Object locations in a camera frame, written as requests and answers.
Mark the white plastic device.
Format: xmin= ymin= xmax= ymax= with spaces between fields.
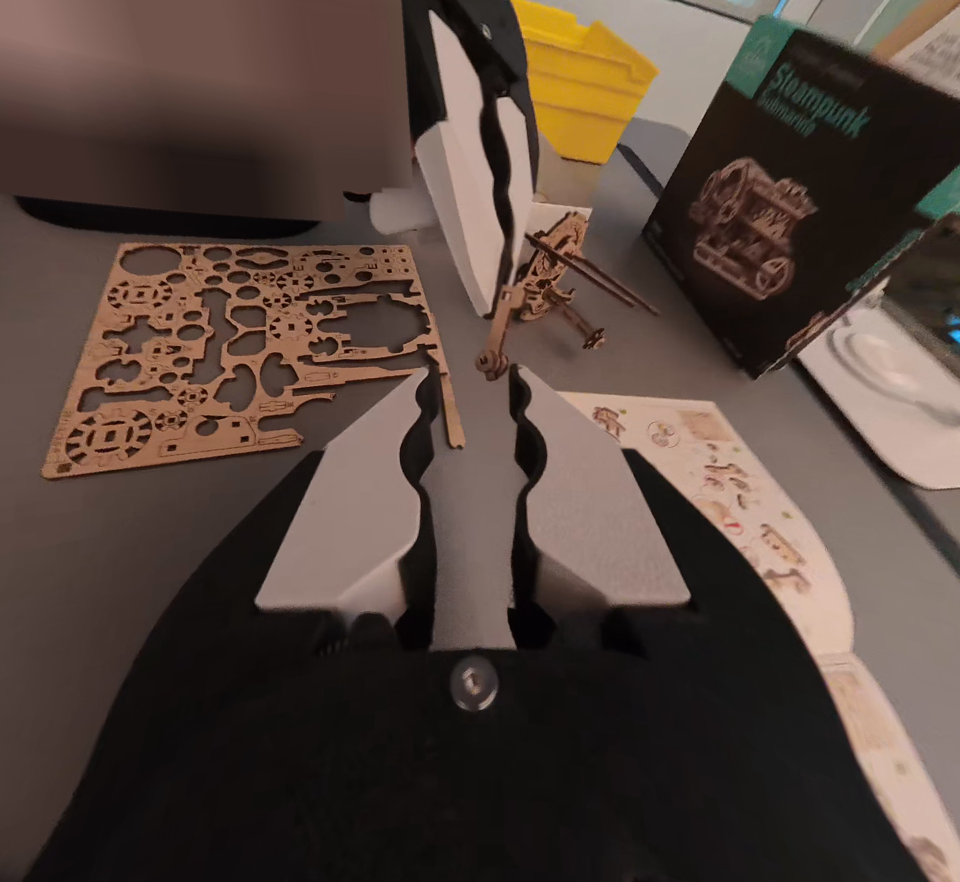
xmin=795 ymin=282 xmax=960 ymax=491

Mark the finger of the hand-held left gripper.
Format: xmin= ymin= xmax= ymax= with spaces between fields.
xmin=491 ymin=81 xmax=540 ymax=285
xmin=414 ymin=10 xmax=520 ymax=319

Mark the yellow plastic bin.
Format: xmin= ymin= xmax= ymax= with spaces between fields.
xmin=510 ymin=0 xmax=661 ymax=167

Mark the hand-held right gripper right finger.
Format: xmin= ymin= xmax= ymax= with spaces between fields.
xmin=508 ymin=363 xmax=691 ymax=651

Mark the black and teal kit box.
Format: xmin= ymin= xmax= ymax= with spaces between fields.
xmin=643 ymin=15 xmax=960 ymax=381

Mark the wooden model assembly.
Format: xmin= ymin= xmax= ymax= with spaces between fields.
xmin=517 ymin=210 xmax=661 ymax=352

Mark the illustrated instruction booklet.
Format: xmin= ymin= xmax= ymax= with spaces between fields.
xmin=558 ymin=390 xmax=960 ymax=882

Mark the laser-cut wooden parts sheet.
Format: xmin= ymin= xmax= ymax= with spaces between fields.
xmin=41 ymin=243 xmax=466 ymax=482

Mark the white cardboard box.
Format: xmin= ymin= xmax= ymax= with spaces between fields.
xmin=532 ymin=198 xmax=594 ymax=242

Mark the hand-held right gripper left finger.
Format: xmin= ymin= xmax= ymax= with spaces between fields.
xmin=255 ymin=364 xmax=444 ymax=652

